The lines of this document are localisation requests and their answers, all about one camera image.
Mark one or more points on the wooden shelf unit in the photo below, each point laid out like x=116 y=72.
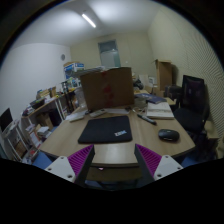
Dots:
x=52 y=111

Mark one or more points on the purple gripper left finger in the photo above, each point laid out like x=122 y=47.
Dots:
x=75 y=167

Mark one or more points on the black office chair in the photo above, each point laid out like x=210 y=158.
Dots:
x=193 y=108

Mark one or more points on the black marker pen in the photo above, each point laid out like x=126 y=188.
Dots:
x=147 y=119

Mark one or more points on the white remote control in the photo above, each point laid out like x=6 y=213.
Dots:
x=97 y=113

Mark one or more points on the black monitor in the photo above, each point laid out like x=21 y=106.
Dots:
x=5 y=119

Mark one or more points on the brown cardboard box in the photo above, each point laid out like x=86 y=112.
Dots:
x=107 y=89

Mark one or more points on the blue white carton box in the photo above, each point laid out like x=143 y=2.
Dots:
x=72 y=68

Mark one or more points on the dark blue folder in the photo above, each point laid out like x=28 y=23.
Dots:
x=151 y=98

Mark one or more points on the white open book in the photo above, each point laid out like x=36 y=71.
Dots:
x=159 y=111

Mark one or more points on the ceiling fluorescent light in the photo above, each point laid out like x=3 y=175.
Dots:
x=89 y=20

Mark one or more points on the black computer mouse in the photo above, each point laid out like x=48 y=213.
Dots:
x=169 y=135

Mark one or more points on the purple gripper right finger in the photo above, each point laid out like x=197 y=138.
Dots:
x=154 y=166

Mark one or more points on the tall cardboard box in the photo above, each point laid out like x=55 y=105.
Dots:
x=164 y=73

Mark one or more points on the black mouse pad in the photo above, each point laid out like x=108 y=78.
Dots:
x=107 y=130

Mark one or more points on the round wall clock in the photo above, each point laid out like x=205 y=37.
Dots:
x=62 y=57

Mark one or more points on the grey door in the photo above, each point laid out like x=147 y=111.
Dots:
x=109 y=54

